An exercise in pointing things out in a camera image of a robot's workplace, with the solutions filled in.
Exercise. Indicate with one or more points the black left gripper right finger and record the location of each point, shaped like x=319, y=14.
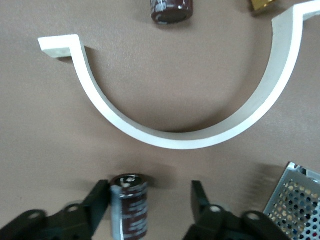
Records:
x=220, y=225

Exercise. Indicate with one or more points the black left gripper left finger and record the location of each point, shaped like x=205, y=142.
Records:
x=70, y=225

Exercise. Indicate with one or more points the dark brown cylindrical capacitor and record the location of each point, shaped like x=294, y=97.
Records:
x=170, y=12
x=135, y=212

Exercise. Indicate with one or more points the metal mesh power supply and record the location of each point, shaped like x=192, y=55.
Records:
x=295, y=205

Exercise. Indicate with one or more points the brown table cover mat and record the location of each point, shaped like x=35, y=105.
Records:
x=175, y=87

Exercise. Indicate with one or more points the white curved plastic bracket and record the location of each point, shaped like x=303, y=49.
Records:
x=175, y=142

